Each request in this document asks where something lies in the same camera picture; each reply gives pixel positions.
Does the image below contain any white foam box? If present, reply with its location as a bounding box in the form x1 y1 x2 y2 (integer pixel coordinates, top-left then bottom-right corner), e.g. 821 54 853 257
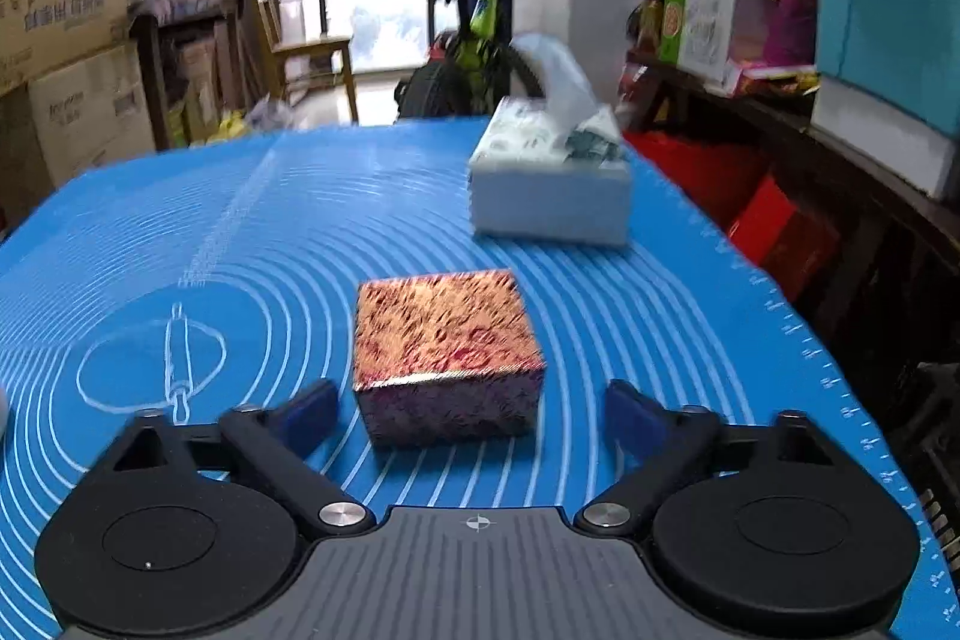
812 76 958 203

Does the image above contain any blue silicone baking mat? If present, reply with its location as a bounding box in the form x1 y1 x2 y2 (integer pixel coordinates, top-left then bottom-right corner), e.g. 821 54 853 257
2 120 921 638

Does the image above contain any teal plastic storage bin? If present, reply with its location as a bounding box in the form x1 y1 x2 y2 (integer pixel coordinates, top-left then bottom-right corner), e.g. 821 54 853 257
815 0 960 140

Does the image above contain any green black bicycle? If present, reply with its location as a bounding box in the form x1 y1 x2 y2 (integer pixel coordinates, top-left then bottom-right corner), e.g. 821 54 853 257
394 0 545 120

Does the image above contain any tissue box with pattern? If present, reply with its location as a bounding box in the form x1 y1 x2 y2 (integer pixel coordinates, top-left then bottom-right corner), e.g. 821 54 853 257
467 32 635 249

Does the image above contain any upper cardboard box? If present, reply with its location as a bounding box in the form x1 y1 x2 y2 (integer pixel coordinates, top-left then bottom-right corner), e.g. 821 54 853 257
0 0 128 94

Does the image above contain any wooden chair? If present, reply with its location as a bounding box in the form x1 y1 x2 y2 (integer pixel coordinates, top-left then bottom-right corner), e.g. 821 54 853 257
244 0 359 125

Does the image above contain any red gold patterned box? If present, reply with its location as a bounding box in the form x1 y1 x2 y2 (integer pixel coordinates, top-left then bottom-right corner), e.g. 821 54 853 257
353 269 545 450

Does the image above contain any large wrapped cardboard box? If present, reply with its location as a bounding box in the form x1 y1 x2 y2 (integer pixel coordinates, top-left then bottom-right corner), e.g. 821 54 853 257
28 44 156 188

